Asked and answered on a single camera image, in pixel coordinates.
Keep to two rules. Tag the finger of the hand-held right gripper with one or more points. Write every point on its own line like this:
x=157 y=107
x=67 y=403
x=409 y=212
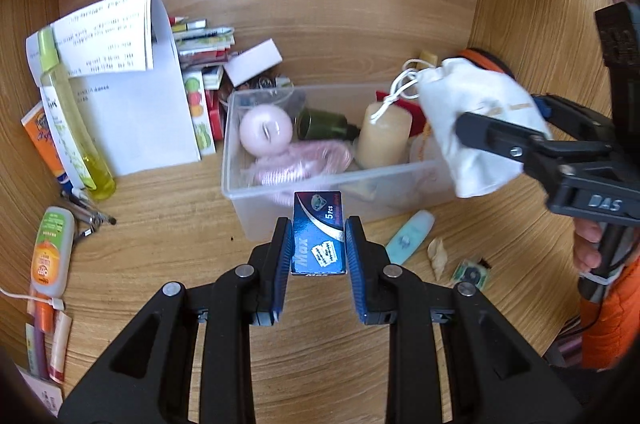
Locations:
x=575 y=121
x=500 y=136

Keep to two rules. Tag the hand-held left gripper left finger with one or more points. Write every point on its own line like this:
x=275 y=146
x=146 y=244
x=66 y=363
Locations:
x=285 y=264

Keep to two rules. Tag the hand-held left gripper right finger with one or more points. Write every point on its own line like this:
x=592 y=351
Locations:
x=352 y=264

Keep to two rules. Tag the blue razor blade box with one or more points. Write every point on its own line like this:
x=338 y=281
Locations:
x=317 y=234

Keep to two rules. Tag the clear plastic box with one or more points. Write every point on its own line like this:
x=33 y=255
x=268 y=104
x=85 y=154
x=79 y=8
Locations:
x=250 y=214

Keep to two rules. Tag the cream pillar candle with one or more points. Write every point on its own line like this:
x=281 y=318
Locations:
x=382 y=138

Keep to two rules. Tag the pink round jar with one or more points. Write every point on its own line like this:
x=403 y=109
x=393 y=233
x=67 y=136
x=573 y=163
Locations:
x=265 y=128

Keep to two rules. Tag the person's right forearm orange sleeve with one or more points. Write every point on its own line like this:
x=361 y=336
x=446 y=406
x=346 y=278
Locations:
x=617 y=324

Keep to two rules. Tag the wooden desktop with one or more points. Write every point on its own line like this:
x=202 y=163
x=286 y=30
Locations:
x=320 y=53

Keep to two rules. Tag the person's right hand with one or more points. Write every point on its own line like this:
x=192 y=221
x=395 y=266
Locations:
x=589 y=249

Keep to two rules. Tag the turquoise tube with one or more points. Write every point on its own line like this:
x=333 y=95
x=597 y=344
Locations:
x=410 y=238

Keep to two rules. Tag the orange and black round case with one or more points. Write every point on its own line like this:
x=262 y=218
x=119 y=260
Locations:
x=492 y=61

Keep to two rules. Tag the beige seashell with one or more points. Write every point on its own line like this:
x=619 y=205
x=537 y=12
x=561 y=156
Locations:
x=438 y=256

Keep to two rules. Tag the red flat packet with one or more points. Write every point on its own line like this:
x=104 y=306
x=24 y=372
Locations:
x=407 y=106

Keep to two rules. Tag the pink mesh pouch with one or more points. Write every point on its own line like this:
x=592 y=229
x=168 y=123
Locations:
x=300 y=163

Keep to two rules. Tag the small yellow bottle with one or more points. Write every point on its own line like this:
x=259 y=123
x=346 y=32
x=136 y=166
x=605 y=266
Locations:
x=428 y=57

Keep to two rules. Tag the small green patterned packet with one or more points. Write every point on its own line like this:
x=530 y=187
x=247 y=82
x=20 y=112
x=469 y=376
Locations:
x=472 y=274

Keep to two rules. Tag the dark green glass jar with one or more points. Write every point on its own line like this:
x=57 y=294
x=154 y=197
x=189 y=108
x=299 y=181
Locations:
x=322 y=123

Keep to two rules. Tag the red card packet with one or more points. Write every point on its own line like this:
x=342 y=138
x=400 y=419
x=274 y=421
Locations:
x=217 y=103

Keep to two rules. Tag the fruit sticker sheet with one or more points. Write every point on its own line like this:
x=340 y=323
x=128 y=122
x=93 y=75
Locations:
x=197 y=108

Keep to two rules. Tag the bowl of beads and stones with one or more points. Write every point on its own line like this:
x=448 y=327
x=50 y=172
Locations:
x=260 y=83

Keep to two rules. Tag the white folded paper sheets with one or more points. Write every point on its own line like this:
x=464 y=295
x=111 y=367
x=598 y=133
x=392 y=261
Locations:
x=145 y=118

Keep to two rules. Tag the small white cardboard box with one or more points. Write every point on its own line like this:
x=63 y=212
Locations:
x=252 y=61

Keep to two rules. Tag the white bottle with orange label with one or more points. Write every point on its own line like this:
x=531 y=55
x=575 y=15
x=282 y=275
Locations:
x=50 y=254

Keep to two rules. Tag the yellow bottle with green cap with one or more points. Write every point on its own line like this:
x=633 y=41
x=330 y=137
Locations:
x=75 y=143

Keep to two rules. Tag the cosmetic tubes bundle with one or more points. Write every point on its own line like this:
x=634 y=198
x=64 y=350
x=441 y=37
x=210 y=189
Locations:
x=50 y=344

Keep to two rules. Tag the orange sunscreen tube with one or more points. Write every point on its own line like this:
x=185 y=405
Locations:
x=42 y=138

